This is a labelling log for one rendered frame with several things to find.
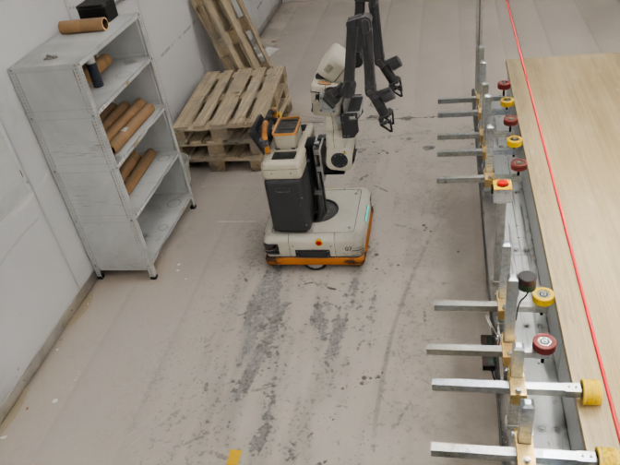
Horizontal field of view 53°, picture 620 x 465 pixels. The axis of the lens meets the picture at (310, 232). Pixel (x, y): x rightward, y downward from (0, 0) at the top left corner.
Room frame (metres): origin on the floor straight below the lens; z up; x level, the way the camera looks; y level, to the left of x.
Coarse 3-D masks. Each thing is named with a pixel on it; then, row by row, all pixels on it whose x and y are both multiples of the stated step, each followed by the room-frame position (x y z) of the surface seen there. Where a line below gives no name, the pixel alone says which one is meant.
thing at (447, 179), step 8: (440, 176) 2.81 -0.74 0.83; (448, 176) 2.80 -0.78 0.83; (456, 176) 2.79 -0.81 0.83; (464, 176) 2.78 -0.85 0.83; (472, 176) 2.76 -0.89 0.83; (480, 176) 2.75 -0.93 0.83; (496, 176) 2.72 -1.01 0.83; (504, 176) 2.71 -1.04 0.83; (512, 176) 2.70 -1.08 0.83; (520, 176) 2.69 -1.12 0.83
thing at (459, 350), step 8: (432, 344) 1.62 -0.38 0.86; (440, 344) 1.61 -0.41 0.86; (448, 344) 1.61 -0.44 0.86; (456, 344) 1.60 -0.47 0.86; (464, 344) 1.59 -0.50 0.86; (432, 352) 1.60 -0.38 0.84; (440, 352) 1.59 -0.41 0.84; (448, 352) 1.58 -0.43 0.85; (456, 352) 1.57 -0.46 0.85; (464, 352) 1.56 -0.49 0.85; (472, 352) 1.56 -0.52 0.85; (480, 352) 1.55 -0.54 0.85; (488, 352) 1.54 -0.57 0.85; (496, 352) 1.53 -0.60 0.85; (528, 352) 1.51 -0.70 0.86; (536, 352) 1.50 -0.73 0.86
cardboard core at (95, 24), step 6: (84, 18) 4.01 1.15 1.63; (90, 18) 3.99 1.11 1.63; (96, 18) 3.97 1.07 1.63; (102, 18) 3.97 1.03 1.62; (60, 24) 4.02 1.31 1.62; (66, 24) 4.01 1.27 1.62; (72, 24) 4.00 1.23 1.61; (78, 24) 3.98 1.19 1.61; (84, 24) 3.97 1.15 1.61; (90, 24) 3.96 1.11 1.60; (96, 24) 3.95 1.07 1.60; (102, 24) 4.01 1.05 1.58; (108, 24) 4.01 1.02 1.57; (60, 30) 4.02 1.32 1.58; (66, 30) 4.01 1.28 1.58; (72, 30) 4.00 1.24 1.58; (78, 30) 3.99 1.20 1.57; (84, 30) 3.98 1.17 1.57; (90, 30) 3.97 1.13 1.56; (96, 30) 3.97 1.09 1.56; (102, 30) 3.97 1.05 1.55
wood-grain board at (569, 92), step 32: (512, 64) 3.95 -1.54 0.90; (544, 64) 3.86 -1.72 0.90; (576, 64) 3.78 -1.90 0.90; (608, 64) 3.70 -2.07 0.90; (512, 96) 3.52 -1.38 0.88; (544, 96) 3.40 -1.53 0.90; (576, 96) 3.33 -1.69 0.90; (608, 96) 3.26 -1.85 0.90; (544, 128) 3.01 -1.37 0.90; (576, 128) 2.95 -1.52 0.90; (608, 128) 2.90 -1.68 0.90; (544, 160) 2.69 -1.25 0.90; (576, 160) 2.65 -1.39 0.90; (608, 160) 2.60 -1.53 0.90; (544, 192) 2.41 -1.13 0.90; (576, 192) 2.37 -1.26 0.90; (608, 192) 2.33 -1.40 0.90; (544, 224) 2.17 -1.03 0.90; (576, 224) 2.13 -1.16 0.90; (608, 224) 2.10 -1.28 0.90; (576, 256) 1.92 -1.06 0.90; (608, 256) 1.89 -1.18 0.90; (576, 288) 1.75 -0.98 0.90; (608, 288) 1.72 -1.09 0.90; (576, 320) 1.58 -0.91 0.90; (608, 320) 1.56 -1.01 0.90; (576, 352) 1.43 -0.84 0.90; (608, 352) 1.41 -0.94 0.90; (608, 384) 1.28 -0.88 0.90; (608, 416) 1.17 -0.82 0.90
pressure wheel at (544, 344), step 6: (534, 336) 1.54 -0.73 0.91; (540, 336) 1.53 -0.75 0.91; (546, 336) 1.53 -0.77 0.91; (552, 336) 1.52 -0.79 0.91; (534, 342) 1.50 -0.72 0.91; (540, 342) 1.50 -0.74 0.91; (546, 342) 1.50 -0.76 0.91; (552, 342) 1.49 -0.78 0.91; (534, 348) 1.50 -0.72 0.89; (540, 348) 1.48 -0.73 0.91; (546, 348) 1.47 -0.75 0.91; (552, 348) 1.47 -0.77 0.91; (546, 354) 1.47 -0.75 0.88
